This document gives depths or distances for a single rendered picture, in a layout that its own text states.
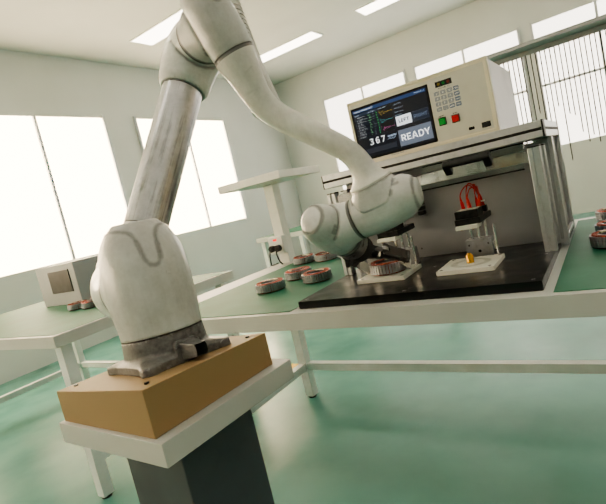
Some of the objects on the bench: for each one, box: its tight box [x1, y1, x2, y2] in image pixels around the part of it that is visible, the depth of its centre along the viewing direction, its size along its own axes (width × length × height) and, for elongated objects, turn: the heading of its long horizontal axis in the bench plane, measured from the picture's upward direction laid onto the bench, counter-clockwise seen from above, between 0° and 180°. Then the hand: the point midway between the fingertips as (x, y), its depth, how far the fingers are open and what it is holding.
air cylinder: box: [465, 235, 497, 257], centre depth 141 cm, size 5×8×6 cm
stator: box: [369, 258, 407, 276], centre depth 143 cm, size 11×11×4 cm
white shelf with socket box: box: [218, 165, 320, 266], centre depth 233 cm, size 35×37×46 cm
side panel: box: [543, 135, 575, 246], centre depth 150 cm, size 28×3×32 cm, turn 32°
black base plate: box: [298, 241, 562, 309], centre depth 138 cm, size 47×64×2 cm
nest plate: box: [357, 263, 422, 284], centre depth 143 cm, size 15×15×1 cm
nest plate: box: [436, 253, 505, 276], centre depth 130 cm, size 15×15×1 cm
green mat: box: [199, 257, 358, 318], centre depth 192 cm, size 94×61×1 cm, turn 32°
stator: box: [301, 267, 332, 284], centre depth 176 cm, size 11×11×4 cm
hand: (387, 265), depth 143 cm, fingers open, 13 cm apart
